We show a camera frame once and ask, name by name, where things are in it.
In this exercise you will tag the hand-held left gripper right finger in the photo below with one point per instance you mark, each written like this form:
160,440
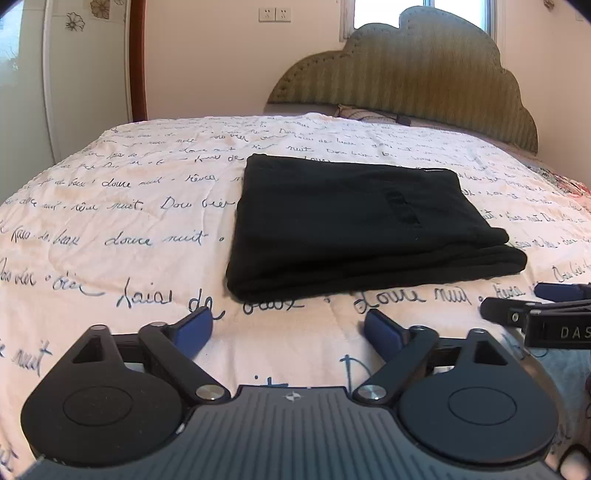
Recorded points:
382,336

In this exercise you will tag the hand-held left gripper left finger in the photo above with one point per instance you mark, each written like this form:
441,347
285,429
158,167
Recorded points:
196,330

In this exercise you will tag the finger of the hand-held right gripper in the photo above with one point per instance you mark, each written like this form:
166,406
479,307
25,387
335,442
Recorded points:
501,311
556,290

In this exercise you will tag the black pants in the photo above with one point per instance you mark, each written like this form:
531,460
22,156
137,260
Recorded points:
346,230

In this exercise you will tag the pink floral cloth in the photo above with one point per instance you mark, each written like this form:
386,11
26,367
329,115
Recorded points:
565,182

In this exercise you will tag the white script printed blanket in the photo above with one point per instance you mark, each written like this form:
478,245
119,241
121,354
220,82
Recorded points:
138,207

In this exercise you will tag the striped pillow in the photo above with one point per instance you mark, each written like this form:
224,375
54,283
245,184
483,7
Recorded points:
364,112

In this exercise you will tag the green scalloped headboard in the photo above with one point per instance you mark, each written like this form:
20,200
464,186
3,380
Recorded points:
415,69

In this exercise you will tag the white floral wardrobe door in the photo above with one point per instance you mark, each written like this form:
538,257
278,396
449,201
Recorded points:
83,69

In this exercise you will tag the window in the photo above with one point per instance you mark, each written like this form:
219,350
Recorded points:
383,11

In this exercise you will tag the brown wooden frame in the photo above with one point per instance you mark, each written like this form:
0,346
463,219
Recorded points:
137,60

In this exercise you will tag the white wall outlet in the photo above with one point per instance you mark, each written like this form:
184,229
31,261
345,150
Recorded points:
283,14
267,14

